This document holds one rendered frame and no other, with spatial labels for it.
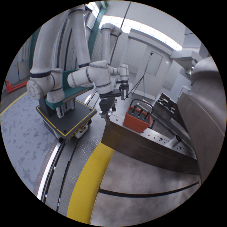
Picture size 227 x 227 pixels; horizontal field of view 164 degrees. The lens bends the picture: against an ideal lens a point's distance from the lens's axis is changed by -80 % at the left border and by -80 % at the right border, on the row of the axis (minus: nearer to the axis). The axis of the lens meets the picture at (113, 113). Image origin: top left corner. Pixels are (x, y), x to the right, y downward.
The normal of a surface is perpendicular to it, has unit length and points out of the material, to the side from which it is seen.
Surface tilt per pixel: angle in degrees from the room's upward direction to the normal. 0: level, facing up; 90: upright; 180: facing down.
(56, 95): 71
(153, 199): 0
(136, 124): 97
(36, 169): 0
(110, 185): 0
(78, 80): 91
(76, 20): 85
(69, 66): 90
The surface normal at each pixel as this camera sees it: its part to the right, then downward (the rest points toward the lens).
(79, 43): 0.20, 0.60
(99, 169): 0.25, -0.76
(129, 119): -0.40, 0.58
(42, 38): 0.42, 0.69
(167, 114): -0.70, 0.29
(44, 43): 0.59, 0.68
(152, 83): -0.08, 0.60
